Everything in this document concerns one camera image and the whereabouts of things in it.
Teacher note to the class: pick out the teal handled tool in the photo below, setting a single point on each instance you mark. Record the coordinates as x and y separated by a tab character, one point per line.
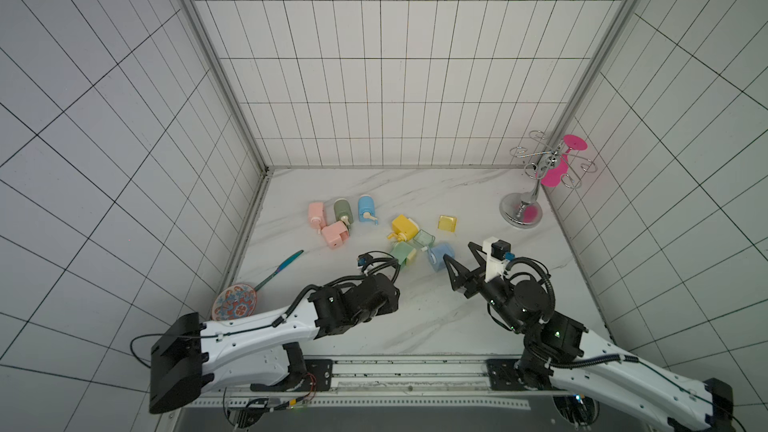
287	262

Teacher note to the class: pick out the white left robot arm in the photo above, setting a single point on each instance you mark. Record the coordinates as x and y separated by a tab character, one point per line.
194	356

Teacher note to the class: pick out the chrome cup holder stand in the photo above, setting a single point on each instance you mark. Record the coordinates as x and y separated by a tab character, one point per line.
522	209

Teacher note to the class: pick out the yellow pencil sharpener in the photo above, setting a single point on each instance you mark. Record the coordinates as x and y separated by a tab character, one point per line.
403	229

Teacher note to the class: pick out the magenta plastic goblet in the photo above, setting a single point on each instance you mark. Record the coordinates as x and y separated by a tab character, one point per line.
557	164

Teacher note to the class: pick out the patterned ceramic plate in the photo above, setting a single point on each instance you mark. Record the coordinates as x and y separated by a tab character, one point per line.
236	301

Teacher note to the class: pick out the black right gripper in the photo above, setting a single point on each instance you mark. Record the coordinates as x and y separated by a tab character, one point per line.
475	282

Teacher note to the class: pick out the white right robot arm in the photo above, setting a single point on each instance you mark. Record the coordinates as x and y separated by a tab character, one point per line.
561	353

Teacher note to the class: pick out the mint green pencil sharpener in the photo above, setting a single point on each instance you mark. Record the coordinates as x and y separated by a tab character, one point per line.
404	252

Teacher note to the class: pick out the clear yellow sharpener tray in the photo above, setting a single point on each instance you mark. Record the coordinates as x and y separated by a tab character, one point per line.
447	223

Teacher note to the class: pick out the clear mint sharpener tray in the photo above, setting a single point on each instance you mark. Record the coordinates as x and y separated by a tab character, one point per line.
423	240

